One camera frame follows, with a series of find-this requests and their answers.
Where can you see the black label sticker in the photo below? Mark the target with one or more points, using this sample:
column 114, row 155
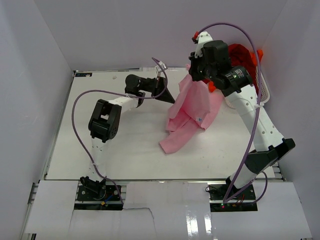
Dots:
column 83, row 74

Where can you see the pink t shirt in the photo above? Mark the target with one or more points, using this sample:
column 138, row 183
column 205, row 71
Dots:
column 195, row 107

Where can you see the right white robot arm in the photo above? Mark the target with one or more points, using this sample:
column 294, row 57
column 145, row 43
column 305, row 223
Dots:
column 269, row 144

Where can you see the dark red t shirt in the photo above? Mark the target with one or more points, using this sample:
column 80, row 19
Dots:
column 240, row 53

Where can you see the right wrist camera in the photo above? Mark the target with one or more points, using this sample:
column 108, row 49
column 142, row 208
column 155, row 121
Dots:
column 200, row 38

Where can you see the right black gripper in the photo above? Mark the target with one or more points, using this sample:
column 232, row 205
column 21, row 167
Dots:
column 194, row 61

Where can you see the white plastic basket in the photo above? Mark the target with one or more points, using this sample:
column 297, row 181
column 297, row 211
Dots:
column 265, row 93

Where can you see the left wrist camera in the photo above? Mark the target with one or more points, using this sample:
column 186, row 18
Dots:
column 160, row 69

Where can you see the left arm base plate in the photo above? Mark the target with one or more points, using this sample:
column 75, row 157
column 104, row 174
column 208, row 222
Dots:
column 98, row 196

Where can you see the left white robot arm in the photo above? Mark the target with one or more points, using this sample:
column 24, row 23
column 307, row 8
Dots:
column 105, row 119

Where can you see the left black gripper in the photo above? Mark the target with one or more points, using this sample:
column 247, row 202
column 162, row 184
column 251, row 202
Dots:
column 157, row 85

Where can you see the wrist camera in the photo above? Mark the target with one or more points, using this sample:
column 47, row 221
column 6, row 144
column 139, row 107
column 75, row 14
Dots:
column 160, row 69
column 200, row 38

